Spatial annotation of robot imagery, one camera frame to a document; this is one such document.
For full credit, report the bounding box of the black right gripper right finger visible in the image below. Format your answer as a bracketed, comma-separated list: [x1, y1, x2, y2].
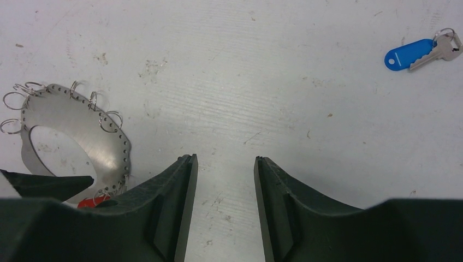
[254, 157, 462, 261]

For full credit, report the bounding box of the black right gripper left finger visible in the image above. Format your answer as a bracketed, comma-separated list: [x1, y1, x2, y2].
[1, 154, 198, 261]

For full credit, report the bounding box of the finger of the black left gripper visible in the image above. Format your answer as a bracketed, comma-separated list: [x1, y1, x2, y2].
[1, 170, 94, 201]

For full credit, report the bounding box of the metal keyring plate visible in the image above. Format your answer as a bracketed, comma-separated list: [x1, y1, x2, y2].
[1, 81, 131, 205]

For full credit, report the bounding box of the small key split ring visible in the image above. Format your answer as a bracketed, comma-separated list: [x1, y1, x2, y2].
[432, 27, 456, 47]

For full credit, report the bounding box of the silver key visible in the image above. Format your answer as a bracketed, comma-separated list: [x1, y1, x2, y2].
[409, 33, 462, 71]

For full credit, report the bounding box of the blue key tag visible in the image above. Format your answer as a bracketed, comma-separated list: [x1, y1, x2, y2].
[384, 39, 433, 71]

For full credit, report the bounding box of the red key tag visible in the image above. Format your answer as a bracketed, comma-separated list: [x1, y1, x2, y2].
[77, 195, 110, 209]

